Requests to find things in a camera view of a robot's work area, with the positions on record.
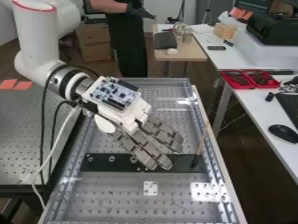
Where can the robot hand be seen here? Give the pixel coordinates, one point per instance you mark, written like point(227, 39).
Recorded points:
point(120, 106)

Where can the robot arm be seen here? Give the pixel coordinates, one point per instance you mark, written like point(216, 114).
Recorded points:
point(41, 33)

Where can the black plate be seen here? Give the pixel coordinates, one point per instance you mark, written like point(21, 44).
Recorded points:
point(107, 163)

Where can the person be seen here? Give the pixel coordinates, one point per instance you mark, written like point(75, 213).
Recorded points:
point(128, 40)

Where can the white computer mouse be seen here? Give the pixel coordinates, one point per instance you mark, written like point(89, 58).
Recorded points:
point(172, 51)

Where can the thin stick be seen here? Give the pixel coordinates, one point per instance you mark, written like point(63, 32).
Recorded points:
point(203, 138)

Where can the wooden desk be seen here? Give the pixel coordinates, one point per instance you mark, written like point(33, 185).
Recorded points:
point(188, 53)

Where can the small white box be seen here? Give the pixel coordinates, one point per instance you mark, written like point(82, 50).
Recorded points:
point(151, 188)

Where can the black phone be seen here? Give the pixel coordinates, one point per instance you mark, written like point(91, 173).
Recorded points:
point(216, 48)

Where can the clear box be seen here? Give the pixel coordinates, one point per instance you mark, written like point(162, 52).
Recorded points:
point(134, 206)

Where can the white desk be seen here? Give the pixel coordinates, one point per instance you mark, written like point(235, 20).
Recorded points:
point(248, 56)
point(267, 113)

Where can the small cardboard box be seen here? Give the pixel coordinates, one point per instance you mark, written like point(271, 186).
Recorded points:
point(226, 30)

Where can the black computer mouse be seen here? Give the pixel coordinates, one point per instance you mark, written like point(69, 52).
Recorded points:
point(284, 133)

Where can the black keyboard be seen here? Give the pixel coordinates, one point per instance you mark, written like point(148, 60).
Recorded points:
point(291, 110)

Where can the large black box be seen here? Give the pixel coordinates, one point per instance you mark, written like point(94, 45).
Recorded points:
point(275, 30)

